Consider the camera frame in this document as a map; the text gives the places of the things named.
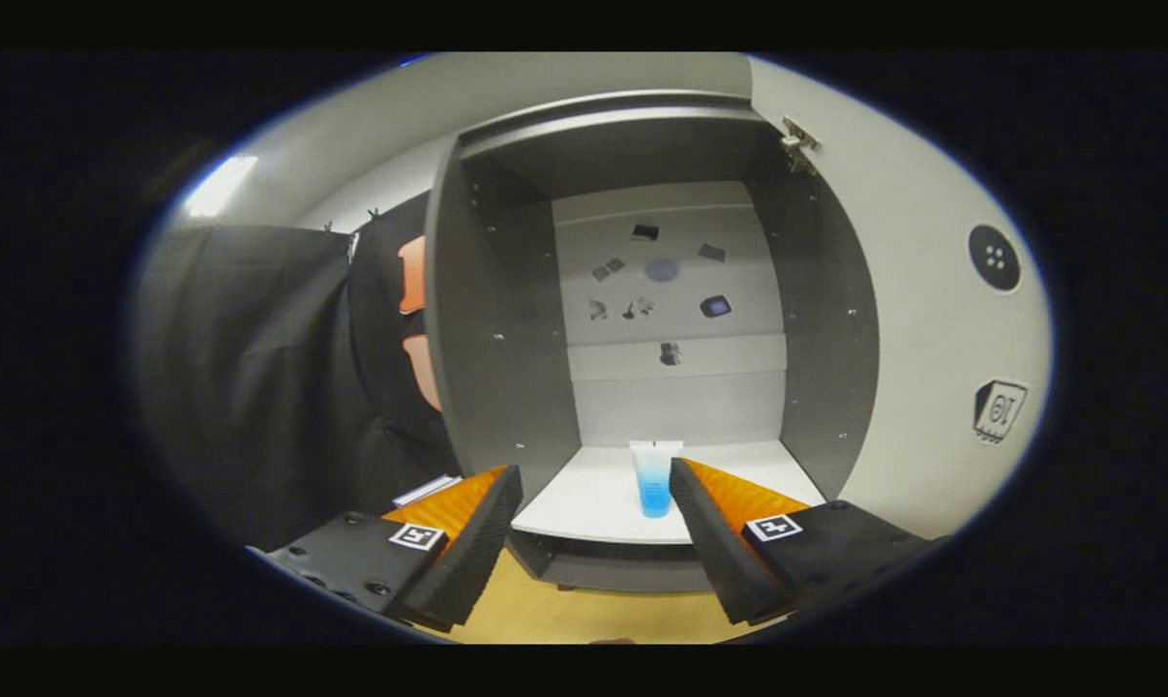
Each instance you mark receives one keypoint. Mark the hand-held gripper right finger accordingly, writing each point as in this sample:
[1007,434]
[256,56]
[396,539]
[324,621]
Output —
[719,552]

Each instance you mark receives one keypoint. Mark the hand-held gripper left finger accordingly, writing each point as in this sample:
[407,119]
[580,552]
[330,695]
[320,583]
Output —
[477,552]

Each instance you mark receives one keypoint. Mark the blue clear tube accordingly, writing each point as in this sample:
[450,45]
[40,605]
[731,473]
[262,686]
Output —
[653,484]

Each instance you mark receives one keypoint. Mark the white cabinet door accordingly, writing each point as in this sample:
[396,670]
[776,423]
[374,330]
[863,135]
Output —
[932,339]

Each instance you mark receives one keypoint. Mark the grey cabinet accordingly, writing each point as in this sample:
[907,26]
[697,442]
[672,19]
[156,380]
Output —
[506,339]

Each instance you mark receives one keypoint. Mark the black backdrop cloth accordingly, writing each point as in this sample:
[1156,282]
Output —
[254,387]

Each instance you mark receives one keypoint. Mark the metal door hinge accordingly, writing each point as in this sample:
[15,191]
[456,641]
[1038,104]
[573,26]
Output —
[796,145]

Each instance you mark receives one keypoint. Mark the long ceiling light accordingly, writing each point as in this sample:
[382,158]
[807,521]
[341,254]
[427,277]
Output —
[218,187]

